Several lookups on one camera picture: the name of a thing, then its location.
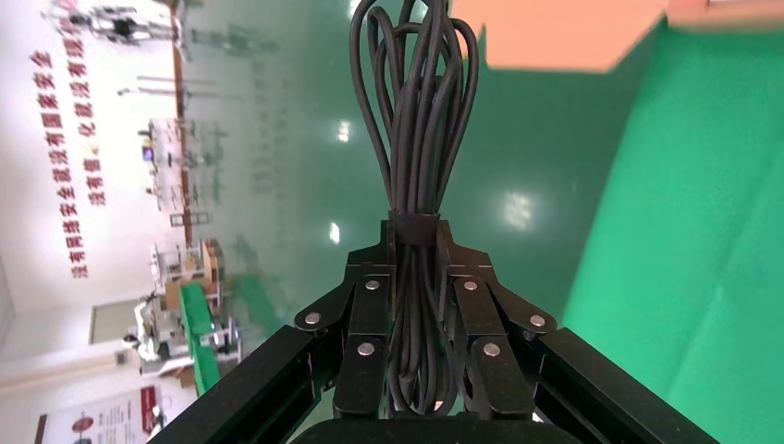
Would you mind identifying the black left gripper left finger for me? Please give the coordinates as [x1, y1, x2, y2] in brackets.
[293, 220, 398, 421]

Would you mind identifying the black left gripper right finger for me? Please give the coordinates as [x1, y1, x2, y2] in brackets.
[435, 220, 558, 423]

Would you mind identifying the black data cable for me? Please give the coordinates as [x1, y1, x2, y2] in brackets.
[349, 0, 480, 418]

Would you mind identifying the open brown cardboard box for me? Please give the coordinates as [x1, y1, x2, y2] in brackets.
[449, 0, 784, 75]

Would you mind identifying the green workbench line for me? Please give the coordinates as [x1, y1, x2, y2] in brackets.
[131, 239, 246, 400]

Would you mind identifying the green table mat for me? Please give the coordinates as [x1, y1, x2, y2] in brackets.
[562, 21, 784, 444]

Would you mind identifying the metal storage rack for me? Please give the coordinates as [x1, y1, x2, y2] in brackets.
[143, 116, 218, 229]

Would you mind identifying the wall poster with red print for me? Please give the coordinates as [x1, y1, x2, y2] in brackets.
[33, 386, 166, 444]

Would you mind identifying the red slogan wall lettering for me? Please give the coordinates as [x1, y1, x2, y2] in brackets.
[27, 48, 108, 280]

